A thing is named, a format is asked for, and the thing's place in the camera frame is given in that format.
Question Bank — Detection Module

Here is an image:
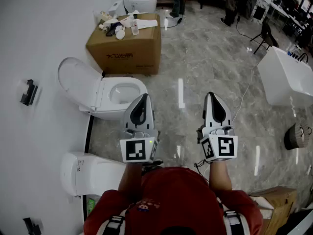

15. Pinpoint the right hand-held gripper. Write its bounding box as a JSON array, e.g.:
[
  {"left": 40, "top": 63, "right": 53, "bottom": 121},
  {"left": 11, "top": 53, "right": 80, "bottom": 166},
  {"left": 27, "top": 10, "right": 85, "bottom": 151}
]
[{"left": 197, "top": 92, "right": 239, "bottom": 162}]

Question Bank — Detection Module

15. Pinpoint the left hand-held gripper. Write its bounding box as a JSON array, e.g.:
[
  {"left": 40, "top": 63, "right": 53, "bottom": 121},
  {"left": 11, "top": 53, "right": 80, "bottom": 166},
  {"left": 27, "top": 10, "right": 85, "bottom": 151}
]
[{"left": 119, "top": 94, "right": 160, "bottom": 164}]

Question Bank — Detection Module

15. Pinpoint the person's left forearm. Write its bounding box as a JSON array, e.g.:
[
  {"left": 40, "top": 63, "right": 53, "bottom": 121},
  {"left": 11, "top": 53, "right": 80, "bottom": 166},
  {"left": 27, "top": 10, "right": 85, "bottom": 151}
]
[{"left": 117, "top": 162, "right": 143, "bottom": 193}]

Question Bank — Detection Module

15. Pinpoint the person's right forearm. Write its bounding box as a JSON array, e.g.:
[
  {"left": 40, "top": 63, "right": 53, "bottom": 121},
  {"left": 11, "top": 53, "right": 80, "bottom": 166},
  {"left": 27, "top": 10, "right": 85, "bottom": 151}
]
[{"left": 209, "top": 160, "right": 233, "bottom": 192}]

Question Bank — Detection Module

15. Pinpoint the white toilet bowl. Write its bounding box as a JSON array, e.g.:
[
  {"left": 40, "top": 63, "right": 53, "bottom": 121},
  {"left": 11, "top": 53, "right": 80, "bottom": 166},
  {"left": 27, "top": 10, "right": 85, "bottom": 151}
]
[{"left": 78, "top": 76, "right": 149, "bottom": 121}]

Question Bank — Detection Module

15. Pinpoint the white toilet with tank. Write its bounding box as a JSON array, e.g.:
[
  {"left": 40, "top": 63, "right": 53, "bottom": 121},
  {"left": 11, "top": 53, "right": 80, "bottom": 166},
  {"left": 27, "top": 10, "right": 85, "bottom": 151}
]
[{"left": 60, "top": 152, "right": 127, "bottom": 198}]

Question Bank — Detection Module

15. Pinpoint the large brown cardboard box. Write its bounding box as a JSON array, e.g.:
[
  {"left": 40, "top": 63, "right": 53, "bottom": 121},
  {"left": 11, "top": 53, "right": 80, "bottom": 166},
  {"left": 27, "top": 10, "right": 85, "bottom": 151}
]
[{"left": 85, "top": 13, "right": 162, "bottom": 75}]

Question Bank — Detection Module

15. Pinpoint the round woven basket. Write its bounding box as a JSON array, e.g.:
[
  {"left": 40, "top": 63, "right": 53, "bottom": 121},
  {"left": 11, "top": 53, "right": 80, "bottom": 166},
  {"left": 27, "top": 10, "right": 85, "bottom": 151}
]
[{"left": 284, "top": 117, "right": 313, "bottom": 151}]

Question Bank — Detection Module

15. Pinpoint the person's red shirt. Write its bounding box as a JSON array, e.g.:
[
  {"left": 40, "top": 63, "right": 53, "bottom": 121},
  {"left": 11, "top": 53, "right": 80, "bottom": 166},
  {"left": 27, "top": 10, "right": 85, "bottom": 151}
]
[{"left": 83, "top": 166, "right": 264, "bottom": 235}]

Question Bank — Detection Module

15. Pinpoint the black smartphone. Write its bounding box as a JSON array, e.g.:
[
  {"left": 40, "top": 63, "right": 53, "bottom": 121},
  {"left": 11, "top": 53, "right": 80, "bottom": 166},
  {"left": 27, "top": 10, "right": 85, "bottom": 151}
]
[{"left": 105, "top": 23, "right": 117, "bottom": 37}]

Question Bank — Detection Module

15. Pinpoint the white paper sheet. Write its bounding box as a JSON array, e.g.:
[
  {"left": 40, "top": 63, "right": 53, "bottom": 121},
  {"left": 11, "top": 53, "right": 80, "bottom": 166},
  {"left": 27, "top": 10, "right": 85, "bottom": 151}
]
[{"left": 133, "top": 18, "right": 158, "bottom": 30}]

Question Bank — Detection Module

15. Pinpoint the black chair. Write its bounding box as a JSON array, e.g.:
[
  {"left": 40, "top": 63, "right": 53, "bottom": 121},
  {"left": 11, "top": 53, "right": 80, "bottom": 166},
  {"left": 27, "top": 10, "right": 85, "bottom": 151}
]
[{"left": 250, "top": 20, "right": 279, "bottom": 55}]

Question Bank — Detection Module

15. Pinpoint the green packet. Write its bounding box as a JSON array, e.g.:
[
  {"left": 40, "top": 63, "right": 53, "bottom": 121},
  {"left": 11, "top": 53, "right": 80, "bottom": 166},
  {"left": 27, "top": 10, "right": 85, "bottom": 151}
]
[{"left": 87, "top": 197, "right": 96, "bottom": 216}]

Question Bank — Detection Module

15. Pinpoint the black bathtub faucet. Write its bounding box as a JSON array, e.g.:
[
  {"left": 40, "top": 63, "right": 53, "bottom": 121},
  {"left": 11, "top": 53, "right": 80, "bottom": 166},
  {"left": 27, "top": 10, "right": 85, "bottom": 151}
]
[{"left": 289, "top": 50, "right": 310, "bottom": 63}]

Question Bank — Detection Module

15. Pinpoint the folded white paper strip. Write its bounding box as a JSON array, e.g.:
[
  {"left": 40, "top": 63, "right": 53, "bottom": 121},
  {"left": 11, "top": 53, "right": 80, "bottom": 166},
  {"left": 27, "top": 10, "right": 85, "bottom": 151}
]
[{"left": 102, "top": 11, "right": 137, "bottom": 28}]

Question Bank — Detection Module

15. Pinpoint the small cardboard box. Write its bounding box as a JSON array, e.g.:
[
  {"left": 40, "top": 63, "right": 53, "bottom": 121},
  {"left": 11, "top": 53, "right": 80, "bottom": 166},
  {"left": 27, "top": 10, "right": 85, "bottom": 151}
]
[{"left": 249, "top": 186, "right": 298, "bottom": 235}]

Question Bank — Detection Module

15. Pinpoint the white work desk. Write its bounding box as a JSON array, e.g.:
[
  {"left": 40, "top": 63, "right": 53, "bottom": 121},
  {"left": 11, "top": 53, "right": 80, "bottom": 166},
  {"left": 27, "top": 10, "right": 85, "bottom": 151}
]
[{"left": 268, "top": 0, "right": 298, "bottom": 31}]

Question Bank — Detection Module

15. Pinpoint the white floor cable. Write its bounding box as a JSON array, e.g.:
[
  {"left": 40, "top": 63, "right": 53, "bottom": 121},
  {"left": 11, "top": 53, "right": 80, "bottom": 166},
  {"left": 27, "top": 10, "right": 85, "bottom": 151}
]
[{"left": 231, "top": 64, "right": 260, "bottom": 123}]

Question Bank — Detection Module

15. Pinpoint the black gripper cord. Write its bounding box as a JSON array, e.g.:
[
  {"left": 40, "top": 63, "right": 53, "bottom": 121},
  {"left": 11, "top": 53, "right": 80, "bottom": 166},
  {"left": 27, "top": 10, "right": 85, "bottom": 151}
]
[{"left": 194, "top": 159, "right": 211, "bottom": 178}]

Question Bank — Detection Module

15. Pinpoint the black white shoulder strap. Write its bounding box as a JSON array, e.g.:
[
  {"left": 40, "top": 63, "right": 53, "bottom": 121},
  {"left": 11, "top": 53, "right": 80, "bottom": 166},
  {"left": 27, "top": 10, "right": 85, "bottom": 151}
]
[
  {"left": 96, "top": 208, "right": 128, "bottom": 235},
  {"left": 221, "top": 209, "right": 250, "bottom": 235}
]

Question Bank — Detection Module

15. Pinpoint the black wall-mounted holder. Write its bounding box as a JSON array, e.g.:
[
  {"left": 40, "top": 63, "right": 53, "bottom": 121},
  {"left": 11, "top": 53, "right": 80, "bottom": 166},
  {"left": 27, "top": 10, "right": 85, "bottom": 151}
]
[
  {"left": 22, "top": 217, "right": 42, "bottom": 235},
  {"left": 19, "top": 79, "right": 39, "bottom": 107}
]

